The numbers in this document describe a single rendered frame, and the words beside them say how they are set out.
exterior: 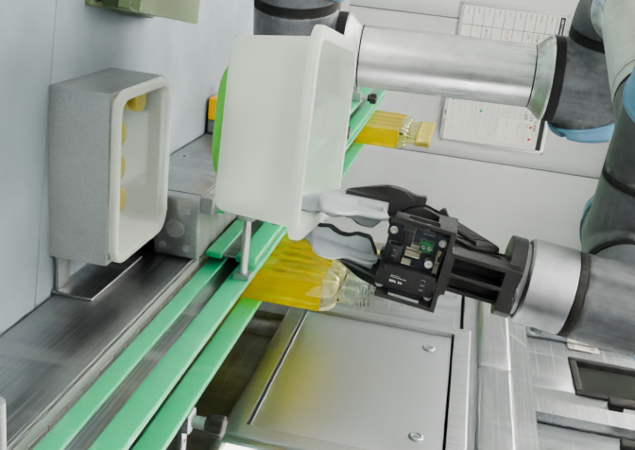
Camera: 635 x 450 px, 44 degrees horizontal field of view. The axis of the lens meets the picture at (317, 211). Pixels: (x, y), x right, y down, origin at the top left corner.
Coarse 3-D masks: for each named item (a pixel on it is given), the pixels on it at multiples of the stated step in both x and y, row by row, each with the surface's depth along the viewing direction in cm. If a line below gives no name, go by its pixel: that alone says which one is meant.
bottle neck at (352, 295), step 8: (344, 288) 127; (352, 288) 127; (360, 288) 127; (344, 296) 126; (352, 296) 126; (360, 296) 126; (368, 296) 126; (352, 304) 127; (360, 304) 126; (368, 304) 126
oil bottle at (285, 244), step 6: (282, 240) 140; (288, 240) 141; (294, 240) 141; (282, 246) 138; (288, 246) 138; (294, 246) 138; (300, 246) 139; (306, 246) 139; (294, 252) 137; (300, 252) 137; (306, 252) 137; (312, 252) 137; (342, 264) 136; (348, 270) 137
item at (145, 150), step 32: (128, 96) 95; (160, 96) 109; (128, 128) 111; (160, 128) 111; (128, 160) 113; (160, 160) 112; (128, 192) 114; (160, 192) 114; (128, 224) 112; (160, 224) 114; (128, 256) 104
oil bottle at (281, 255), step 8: (272, 256) 133; (280, 256) 134; (288, 256) 134; (296, 256) 134; (304, 256) 135; (312, 256) 135; (304, 264) 132; (312, 264) 132; (320, 264) 132; (328, 264) 133; (336, 264) 133; (336, 272) 131; (344, 272) 132; (344, 280) 132
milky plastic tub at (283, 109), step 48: (240, 48) 63; (288, 48) 62; (336, 48) 73; (240, 96) 63; (288, 96) 62; (336, 96) 81; (240, 144) 64; (288, 144) 62; (336, 144) 82; (240, 192) 64; (288, 192) 63
